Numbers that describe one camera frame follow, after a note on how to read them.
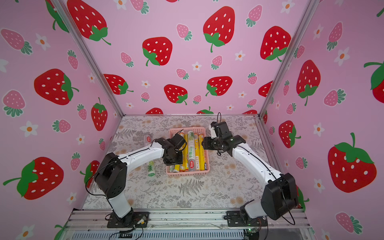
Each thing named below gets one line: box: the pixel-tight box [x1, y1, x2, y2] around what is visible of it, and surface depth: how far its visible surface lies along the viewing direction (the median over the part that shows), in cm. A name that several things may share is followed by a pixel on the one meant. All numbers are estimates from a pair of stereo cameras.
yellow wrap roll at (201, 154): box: [198, 133, 205, 171], surface depth 95 cm
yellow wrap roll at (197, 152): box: [195, 134, 200, 170], surface depth 98 cm
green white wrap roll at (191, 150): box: [187, 130, 196, 172], surface depth 92 cm
